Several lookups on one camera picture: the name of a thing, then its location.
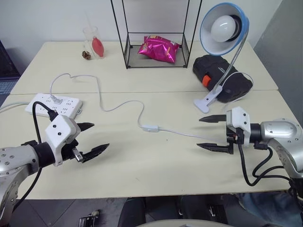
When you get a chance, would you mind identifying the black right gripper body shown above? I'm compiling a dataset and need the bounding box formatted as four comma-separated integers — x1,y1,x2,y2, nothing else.
226,126,244,154

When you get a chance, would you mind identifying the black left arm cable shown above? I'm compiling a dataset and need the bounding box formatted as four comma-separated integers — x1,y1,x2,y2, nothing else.
13,101,59,212

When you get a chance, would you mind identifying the grey rounded shape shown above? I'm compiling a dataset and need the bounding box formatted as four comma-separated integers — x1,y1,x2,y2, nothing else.
136,217,228,227

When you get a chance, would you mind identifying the blue denim cloth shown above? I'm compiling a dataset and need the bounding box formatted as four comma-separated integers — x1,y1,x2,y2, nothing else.
236,192,303,227

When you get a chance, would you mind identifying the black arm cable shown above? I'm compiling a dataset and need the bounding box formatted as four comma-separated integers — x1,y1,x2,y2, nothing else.
13,101,59,212
238,141,291,187

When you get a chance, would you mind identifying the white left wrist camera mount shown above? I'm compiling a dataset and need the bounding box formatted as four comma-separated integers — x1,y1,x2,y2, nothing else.
44,115,81,167

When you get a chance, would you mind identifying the white inline cord switch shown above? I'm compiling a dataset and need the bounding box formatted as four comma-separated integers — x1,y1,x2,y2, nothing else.
141,124,160,133

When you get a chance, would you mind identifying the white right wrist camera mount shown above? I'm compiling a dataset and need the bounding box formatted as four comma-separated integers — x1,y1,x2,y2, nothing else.
225,106,251,147

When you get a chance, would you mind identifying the black wire rack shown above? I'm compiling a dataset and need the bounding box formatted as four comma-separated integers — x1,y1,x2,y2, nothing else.
110,0,203,70

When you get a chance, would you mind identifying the white round light bulb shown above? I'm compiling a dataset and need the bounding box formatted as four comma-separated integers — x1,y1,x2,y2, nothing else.
211,15,237,43

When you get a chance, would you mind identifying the red bulb clear dropper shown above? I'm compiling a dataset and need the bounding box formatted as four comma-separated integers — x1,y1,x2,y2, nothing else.
84,10,105,58

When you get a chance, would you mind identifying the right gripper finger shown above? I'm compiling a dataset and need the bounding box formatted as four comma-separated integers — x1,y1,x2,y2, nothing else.
196,142,230,154
198,114,227,123

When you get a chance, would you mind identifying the blue gooseneck clip desk lamp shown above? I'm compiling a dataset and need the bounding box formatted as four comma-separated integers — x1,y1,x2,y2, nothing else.
193,2,251,113

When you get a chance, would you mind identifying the grey power strip cable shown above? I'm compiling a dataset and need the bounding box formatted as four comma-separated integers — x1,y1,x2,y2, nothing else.
0,101,30,114

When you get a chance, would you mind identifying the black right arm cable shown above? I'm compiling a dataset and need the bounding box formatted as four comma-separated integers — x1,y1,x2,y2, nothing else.
238,141,291,187

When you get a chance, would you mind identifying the pink foil snack bag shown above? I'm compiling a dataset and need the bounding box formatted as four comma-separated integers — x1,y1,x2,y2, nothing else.
138,35,180,64

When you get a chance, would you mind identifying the black tool case orange latch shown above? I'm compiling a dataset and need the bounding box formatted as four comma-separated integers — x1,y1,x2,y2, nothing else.
192,54,253,104

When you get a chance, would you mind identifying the white power strip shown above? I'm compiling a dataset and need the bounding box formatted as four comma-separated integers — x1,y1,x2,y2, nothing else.
25,93,83,118

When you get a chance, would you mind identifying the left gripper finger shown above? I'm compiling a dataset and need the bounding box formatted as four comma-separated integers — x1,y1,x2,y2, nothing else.
76,122,95,132
80,143,110,164

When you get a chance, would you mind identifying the white lamp power cord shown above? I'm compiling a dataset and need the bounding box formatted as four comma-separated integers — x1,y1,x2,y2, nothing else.
50,72,254,140

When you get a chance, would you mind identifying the dark panel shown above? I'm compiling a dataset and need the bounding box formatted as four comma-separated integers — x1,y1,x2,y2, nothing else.
0,40,21,79

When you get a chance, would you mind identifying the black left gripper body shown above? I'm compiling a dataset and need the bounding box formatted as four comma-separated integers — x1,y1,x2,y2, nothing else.
60,139,84,164

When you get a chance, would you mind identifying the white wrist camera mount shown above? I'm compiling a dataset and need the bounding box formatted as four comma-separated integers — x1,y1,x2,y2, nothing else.
44,115,81,167
225,106,251,147

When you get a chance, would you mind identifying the small metal clamp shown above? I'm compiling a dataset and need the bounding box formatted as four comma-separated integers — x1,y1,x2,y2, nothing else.
79,210,99,227

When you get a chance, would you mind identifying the clear glass cup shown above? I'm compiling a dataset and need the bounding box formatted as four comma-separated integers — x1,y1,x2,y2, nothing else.
82,26,107,60

